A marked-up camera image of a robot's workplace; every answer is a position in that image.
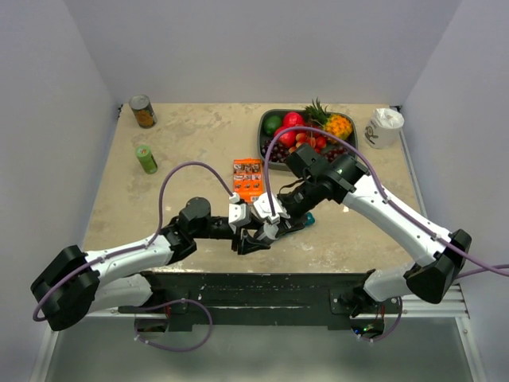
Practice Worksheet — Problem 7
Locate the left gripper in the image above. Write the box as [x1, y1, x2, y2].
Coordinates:
[193, 213, 270, 255]

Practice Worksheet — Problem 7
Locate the white pill bottle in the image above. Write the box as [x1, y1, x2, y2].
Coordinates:
[254, 223, 279, 244]

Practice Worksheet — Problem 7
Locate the teal weekly pill organizer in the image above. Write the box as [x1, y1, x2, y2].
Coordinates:
[304, 212, 315, 227]

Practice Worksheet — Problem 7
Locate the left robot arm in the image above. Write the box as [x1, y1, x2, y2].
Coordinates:
[30, 194, 281, 331]

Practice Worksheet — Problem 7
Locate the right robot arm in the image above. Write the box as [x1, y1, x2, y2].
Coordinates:
[278, 144, 472, 313]

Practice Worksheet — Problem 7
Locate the grey fruit tray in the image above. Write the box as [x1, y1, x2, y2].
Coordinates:
[258, 109, 359, 171]

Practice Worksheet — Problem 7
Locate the orange razor box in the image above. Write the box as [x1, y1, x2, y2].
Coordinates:
[233, 158, 264, 204]

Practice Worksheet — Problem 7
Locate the dark grape bunch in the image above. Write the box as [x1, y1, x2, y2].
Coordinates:
[269, 139, 348, 164]

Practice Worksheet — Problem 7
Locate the red apple bottom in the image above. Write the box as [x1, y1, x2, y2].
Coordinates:
[274, 126, 297, 149]

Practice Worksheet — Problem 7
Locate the red apple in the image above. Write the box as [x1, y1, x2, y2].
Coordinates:
[282, 111, 305, 127]
[274, 126, 297, 149]

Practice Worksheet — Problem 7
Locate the red cherries pile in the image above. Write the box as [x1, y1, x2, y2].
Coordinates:
[289, 130, 327, 154]

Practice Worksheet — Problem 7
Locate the green lime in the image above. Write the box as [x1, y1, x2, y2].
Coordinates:
[262, 115, 282, 137]

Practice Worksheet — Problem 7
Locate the red apple top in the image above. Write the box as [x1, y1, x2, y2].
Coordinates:
[282, 111, 305, 127]

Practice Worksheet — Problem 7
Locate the toy pineapple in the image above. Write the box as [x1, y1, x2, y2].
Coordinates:
[304, 98, 354, 140]

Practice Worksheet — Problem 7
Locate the green bottle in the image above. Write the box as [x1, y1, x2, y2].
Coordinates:
[135, 145, 158, 174]

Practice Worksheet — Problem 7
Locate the tin can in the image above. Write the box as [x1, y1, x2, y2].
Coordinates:
[129, 95, 157, 128]

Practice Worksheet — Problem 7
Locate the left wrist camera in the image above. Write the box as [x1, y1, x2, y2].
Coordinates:
[228, 193, 251, 232]

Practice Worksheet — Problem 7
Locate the black base frame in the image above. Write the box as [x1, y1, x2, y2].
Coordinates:
[119, 271, 399, 331]

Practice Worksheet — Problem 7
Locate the purple cable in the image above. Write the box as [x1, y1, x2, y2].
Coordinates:
[264, 127, 509, 278]
[134, 297, 214, 353]
[356, 296, 405, 343]
[32, 161, 239, 322]

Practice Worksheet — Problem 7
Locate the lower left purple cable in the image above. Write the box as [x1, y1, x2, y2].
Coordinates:
[134, 297, 214, 353]

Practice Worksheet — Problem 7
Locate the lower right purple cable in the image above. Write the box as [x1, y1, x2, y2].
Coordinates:
[356, 296, 405, 343]

